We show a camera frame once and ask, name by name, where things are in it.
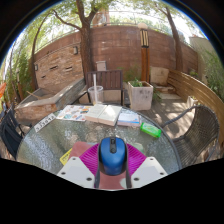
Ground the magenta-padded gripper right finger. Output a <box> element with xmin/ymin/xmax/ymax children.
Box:
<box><xmin>124</xmin><ymin>143</ymin><xmax>169</xmax><ymax>189</ymax></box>

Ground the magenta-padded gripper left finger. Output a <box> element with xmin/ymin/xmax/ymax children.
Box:
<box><xmin>56</xmin><ymin>143</ymin><xmax>101</xmax><ymax>189</ymax></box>

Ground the blue and black computer mouse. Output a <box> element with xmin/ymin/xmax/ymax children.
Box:
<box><xmin>98</xmin><ymin>136</ymin><xmax>128</xmax><ymax>177</ymax></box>

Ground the floral pink mouse pad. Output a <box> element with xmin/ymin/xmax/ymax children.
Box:
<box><xmin>68</xmin><ymin>140</ymin><xmax>147</xmax><ymax>191</ymax></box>

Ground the yellow paper note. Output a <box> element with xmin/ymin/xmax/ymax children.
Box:
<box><xmin>59</xmin><ymin>148</ymin><xmax>73</xmax><ymax>166</ymax></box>

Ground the green tissue pack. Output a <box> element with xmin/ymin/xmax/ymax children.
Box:
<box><xmin>139</xmin><ymin>121</ymin><xmax>163</xmax><ymax>139</ymax></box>

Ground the pale blue booklet stack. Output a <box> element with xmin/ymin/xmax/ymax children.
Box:
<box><xmin>116</xmin><ymin>109</ymin><xmax>142</xmax><ymax>128</ymax></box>

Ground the white printed label strip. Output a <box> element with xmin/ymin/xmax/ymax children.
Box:
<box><xmin>33</xmin><ymin>113</ymin><xmax>57</xmax><ymax>133</ymax></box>

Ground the colourful printed booklet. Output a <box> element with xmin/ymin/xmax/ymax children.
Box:
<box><xmin>55</xmin><ymin>104</ymin><xmax>93</xmax><ymax>123</ymax></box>

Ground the open white book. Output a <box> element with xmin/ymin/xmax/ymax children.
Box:
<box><xmin>84</xmin><ymin>103</ymin><xmax>123</xmax><ymax>127</ymax></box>

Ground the grey wicker armchair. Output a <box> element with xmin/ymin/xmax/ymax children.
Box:
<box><xmin>161</xmin><ymin>104</ymin><xmax>221</xmax><ymax>169</ymax></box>

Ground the concrete planter with plant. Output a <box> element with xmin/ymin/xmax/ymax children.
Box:
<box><xmin>127</xmin><ymin>78</ymin><xmax>154</xmax><ymax>111</ymax></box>

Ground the raised stone garden bed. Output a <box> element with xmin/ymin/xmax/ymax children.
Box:
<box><xmin>14</xmin><ymin>78</ymin><xmax>87</xmax><ymax>122</ymax></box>

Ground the black metal chair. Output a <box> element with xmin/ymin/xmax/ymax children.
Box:
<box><xmin>0</xmin><ymin>106</ymin><xmax>33</xmax><ymax>160</ymax></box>

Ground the clear plastic cup with straw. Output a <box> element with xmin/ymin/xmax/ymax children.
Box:
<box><xmin>87</xmin><ymin>73</ymin><xmax>105</xmax><ymax>106</ymax></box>

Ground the pale stone slab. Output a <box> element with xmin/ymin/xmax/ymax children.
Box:
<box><xmin>149</xmin><ymin>65</ymin><xmax>170</xmax><ymax>87</ymax></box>

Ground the dark wooden slatted chair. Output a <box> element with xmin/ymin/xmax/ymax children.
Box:
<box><xmin>77</xmin><ymin>69</ymin><xmax>125</xmax><ymax>106</ymax></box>

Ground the forked tree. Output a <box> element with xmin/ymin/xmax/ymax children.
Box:
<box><xmin>51</xmin><ymin>0</ymin><xmax>111</xmax><ymax>79</ymax></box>

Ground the slender tree trunk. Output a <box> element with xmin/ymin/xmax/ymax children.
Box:
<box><xmin>163</xmin><ymin>6</ymin><xmax>184</xmax><ymax>72</ymax></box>

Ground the grey electrical wall box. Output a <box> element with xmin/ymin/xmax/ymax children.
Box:
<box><xmin>95</xmin><ymin>60</ymin><xmax>108</xmax><ymax>72</ymax></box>

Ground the wooden garden lamp post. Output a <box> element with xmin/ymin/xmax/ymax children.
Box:
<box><xmin>137</xmin><ymin>22</ymin><xmax>151</xmax><ymax>84</ymax></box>

